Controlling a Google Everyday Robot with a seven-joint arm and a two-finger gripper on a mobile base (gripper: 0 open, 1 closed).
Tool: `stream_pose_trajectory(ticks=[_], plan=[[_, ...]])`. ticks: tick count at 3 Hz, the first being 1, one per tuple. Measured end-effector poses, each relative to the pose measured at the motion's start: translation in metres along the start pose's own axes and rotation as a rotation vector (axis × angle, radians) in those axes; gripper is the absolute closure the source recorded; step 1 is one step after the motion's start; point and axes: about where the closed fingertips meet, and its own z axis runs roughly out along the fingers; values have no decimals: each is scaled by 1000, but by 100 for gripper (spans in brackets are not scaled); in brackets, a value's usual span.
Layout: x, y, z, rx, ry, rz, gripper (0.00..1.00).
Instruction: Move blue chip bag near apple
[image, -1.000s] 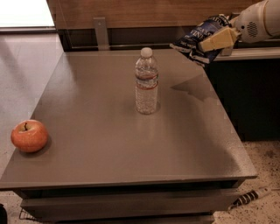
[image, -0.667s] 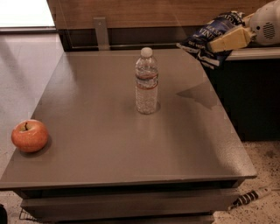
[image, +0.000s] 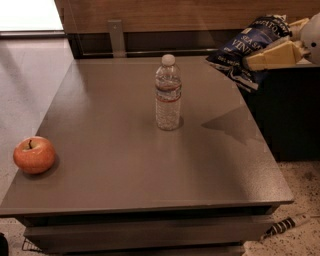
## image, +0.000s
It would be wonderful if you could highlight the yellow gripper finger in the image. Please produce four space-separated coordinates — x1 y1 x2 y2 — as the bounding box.
244 41 305 71
289 18 309 33

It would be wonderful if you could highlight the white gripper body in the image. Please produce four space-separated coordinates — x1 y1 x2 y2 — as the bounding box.
300 13 320 65

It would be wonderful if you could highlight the blue chip bag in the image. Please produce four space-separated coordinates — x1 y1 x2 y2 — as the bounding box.
206 15 290 91

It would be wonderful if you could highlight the red apple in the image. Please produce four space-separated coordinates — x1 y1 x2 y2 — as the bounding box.
13 136 56 174

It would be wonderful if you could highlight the clear plastic water bottle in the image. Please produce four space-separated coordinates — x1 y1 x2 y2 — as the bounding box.
155 54 182 131

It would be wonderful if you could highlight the striped black white floor object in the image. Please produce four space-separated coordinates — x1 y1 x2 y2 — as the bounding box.
261 214 311 240

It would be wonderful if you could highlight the grey cabinet with drawers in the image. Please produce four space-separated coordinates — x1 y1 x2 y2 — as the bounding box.
1 57 293 256

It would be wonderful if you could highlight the dark object at floor edge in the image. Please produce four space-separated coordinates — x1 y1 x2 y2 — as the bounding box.
0 233 9 256

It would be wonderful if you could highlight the left metal wall bracket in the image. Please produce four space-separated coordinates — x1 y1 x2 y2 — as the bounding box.
108 19 126 58

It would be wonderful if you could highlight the wooden wall panel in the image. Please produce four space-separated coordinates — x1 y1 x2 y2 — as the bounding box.
54 0 320 34

